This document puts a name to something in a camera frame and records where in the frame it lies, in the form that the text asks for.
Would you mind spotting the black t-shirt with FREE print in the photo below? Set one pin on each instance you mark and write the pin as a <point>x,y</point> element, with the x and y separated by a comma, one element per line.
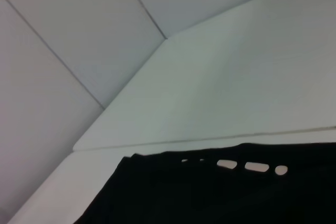
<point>210,195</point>

